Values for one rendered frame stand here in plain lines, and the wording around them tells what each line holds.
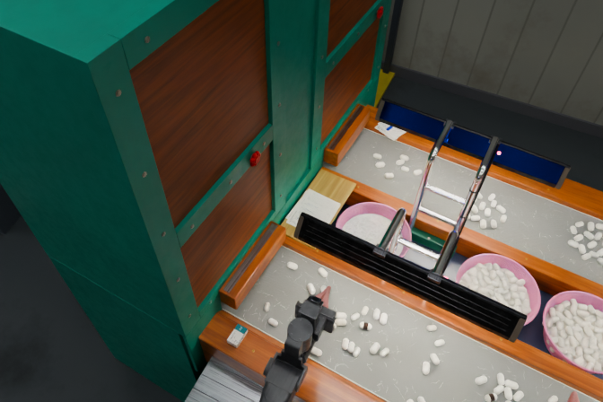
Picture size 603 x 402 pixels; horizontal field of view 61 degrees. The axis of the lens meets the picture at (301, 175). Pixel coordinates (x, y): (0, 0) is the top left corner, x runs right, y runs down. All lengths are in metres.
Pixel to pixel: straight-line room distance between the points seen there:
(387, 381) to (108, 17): 1.21
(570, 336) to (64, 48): 1.60
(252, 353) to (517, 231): 1.03
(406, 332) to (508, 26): 2.17
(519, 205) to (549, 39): 1.51
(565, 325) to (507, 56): 1.99
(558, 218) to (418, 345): 0.76
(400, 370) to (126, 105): 1.11
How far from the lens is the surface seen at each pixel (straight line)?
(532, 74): 3.52
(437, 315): 1.71
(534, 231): 2.04
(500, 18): 3.36
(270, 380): 1.22
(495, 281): 1.86
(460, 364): 1.69
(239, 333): 1.61
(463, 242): 1.90
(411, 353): 1.67
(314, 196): 1.88
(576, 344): 1.85
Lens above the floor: 2.25
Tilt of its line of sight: 49 degrees down
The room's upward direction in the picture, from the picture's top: 2 degrees clockwise
